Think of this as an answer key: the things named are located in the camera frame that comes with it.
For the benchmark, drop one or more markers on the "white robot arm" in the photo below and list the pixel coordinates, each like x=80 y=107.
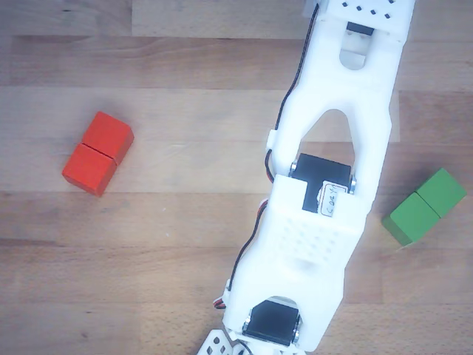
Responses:
x=332 y=92

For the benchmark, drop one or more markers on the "long red block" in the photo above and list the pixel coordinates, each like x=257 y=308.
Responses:
x=98 y=155

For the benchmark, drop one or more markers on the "white handwritten paper label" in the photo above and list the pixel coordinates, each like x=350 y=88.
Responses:
x=329 y=201

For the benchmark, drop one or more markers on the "long green block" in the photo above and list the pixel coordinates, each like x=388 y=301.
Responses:
x=421 y=211

